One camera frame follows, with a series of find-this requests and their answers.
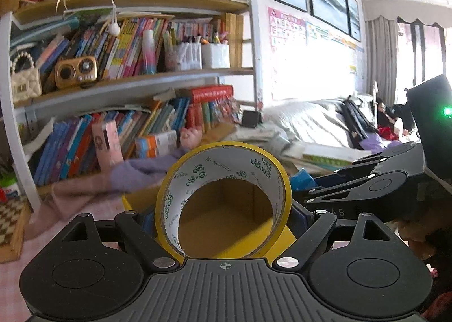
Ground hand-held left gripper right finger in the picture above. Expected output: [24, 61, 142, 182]
[275, 202, 399, 270]

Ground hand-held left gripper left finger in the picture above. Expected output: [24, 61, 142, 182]
[61, 211, 179, 271]

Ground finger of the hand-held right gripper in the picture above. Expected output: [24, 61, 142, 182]
[334, 142, 424, 176]
[304, 167, 429, 210]

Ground yellow tape roll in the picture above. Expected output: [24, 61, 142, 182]
[155, 142, 293, 260]

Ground blue plastic packet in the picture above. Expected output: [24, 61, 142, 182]
[290, 168, 318, 199]

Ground yellow cardboard box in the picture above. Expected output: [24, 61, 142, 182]
[122, 177, 301, 259]

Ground purple cloth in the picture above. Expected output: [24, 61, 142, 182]
[109, 147, 188, 192]

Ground pile of books and papers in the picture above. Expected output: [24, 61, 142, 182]
[236, 128, 371, 174]

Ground dusty pink cloth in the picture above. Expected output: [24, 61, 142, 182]
[25, 174, 166, 238]

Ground grey curtain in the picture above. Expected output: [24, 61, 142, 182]
[364, 15, 399, 107]

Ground grey blanket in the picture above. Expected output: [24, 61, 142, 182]
[261, 98, 357, 150]

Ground tall pink carton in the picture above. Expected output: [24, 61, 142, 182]
[92, 121, 124, 172]

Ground orange white box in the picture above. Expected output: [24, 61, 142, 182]
[135, 130, 178, 158]

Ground row of leaning picture books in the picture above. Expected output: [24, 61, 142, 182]
[33, 94, 241, 187]

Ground small pink pig plush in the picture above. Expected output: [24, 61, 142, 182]
[180, 127, 203, 150]

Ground scalloped curtain valance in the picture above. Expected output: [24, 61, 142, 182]
[362, 0, 452, 30]

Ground wooden chessboard box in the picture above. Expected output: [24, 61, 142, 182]
[0, 195, 32, 264]

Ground dark red clothing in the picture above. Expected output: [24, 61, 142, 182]
[420, 259, 452, 322]

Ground black phone stand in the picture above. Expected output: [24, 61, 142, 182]
[241, 110, 262, 128]

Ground pink checked tablecloth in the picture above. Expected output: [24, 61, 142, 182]
[0, 202, 124, 322]

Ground white jar with green lid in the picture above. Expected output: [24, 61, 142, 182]
[0, 174, 20, 203]

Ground white bookshelf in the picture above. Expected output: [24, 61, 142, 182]
[0, 0, 258, 210]

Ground red boxed book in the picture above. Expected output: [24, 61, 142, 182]
[180, 85, 234, 104]

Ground gold retro radio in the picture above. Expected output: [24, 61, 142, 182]
[55, 56, 97, 90]

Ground clear pen holder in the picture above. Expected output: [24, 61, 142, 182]
[175, 41, 203, 70]

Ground cream quilted pearl handbag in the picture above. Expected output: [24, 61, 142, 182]
[10, 52, 43, 103]

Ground row of colourful comic books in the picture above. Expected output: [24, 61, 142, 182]
[35, 13, 227, 83]

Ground yellow-spined book set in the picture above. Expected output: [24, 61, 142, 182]
[224, 13, 244, 69]

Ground flat stacked workbooks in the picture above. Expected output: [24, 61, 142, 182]
[10, 6, 117, 47]

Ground black strap bag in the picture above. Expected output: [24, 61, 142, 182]
[339, 96, 380, 150]

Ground pink wall poster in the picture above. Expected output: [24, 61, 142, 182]
[267, 7, 307, 47]

